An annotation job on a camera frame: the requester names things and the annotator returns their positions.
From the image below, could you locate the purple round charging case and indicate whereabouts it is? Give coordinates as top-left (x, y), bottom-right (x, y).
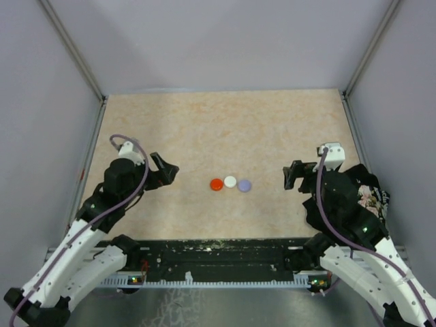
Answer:
top-left (237, 179), bottom-right (252, 193)

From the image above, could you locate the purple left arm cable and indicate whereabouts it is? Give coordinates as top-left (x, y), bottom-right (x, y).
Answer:
top-left (7, 134), bottom-right (150, 327)

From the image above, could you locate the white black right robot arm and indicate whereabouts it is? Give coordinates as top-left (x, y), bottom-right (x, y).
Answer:
top-left (283, 160), bottom-right (435, 326)

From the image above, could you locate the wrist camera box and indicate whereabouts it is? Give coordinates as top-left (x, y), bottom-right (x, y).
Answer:
top-left (118, 141), bottom-right (144, 166)
top-left (317, 142), bottom-right (345, 171)

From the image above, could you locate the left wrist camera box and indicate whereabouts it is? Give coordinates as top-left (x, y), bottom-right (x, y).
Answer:
top-left (118, 141), bottom-right (144, 166)

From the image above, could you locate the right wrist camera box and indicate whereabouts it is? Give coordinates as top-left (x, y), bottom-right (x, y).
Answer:
top-left (317, 142), bottom-right (345, 171)

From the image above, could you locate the aluminium frame post right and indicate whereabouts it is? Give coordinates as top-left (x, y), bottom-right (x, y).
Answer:
top-left (342, 0), bottom-right (404, 100)

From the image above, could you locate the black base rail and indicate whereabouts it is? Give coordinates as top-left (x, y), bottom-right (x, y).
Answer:
top-left (121, 238), bottom-right (322, 283)

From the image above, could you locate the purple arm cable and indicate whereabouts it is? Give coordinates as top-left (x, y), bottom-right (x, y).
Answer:
top-left (7, 134), bottom-right (150, 327)
top-left (315, 146), bottom-right (436, 327)

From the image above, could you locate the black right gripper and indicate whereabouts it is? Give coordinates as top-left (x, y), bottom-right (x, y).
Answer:
top-left (283, 159), bottom-right (339, 221)

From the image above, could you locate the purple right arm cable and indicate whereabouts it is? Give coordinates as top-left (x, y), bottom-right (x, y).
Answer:
top-left (315, 146), bottom-right (436, 327)

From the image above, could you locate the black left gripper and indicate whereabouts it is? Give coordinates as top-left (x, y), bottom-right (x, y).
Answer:
top-left (122, 151), bottom-right (178, 206)

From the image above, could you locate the aluminium frame post left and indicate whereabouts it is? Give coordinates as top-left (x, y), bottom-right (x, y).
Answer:
top-left (36, 0), bottom-right (106, 103)

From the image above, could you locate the aluminium frame post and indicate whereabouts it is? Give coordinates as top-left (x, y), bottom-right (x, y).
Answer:
top-left (342, 0), bottom-right (404, 100)
top-left (36, 0), bottom-right (106, 103)

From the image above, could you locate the black floral cloth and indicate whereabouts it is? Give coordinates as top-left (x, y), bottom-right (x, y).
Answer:
top-left (302, 164), bottom-right (390, 249)

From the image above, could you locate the orange round charging case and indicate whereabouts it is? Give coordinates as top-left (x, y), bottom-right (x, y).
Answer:
top-left (210, 178), bottom-right (224, 191)

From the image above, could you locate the white round charging case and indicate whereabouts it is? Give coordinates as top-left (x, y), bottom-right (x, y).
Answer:
top-left (223, 176), bottom-right (237, 188)

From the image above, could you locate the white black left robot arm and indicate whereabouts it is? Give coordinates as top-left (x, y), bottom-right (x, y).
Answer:
top-left (3, 153), bottom-right (179, 326)

